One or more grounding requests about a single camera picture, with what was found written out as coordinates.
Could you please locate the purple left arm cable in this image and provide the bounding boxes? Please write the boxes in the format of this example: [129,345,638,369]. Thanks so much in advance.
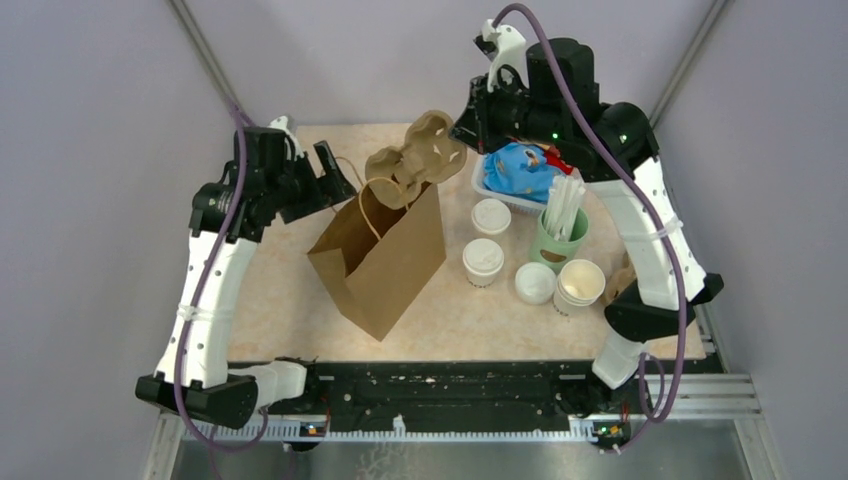
[172,99,270,480]

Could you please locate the white plastic basket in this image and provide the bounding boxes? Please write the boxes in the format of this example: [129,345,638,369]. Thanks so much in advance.
[470,155,564,215]

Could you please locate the green straw holder cup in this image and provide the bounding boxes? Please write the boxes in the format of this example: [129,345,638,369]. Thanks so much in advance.
[528,209,590,274]

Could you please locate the white cup lid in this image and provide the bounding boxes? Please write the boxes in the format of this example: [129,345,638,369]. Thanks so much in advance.
[471,198,512,231]
[462,238,504,275]

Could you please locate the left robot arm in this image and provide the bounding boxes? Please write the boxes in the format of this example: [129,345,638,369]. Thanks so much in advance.
[135,127,356,429]

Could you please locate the brown paper bag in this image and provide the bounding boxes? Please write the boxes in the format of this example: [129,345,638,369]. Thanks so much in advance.
[307,177,446,341]

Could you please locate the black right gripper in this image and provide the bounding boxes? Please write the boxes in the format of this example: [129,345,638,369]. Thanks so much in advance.
[447,70,563,158]

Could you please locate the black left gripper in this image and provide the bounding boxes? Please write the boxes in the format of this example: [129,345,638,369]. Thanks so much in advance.
[266,140,356,223]

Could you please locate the blue snack packet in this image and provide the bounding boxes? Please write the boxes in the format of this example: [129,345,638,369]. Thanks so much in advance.
[483,143,565,204]

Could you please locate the red snack packet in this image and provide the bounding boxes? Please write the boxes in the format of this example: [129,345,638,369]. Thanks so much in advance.
[544,147,575,175]

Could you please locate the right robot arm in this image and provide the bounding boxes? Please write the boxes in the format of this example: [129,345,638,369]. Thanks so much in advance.
[450,36,723,412]

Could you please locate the stack of white lids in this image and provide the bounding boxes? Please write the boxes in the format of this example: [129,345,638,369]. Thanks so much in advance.
[514,262,557,305]

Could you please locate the brown cardboard cup carrier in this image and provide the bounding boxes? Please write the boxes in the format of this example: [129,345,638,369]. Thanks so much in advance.
[600,253,637,307]

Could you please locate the stack of paper cups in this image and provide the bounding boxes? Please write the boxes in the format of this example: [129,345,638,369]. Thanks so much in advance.
[553,259,606,316]

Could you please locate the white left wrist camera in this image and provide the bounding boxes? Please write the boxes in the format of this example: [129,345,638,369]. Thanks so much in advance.
[268,115,304,160]

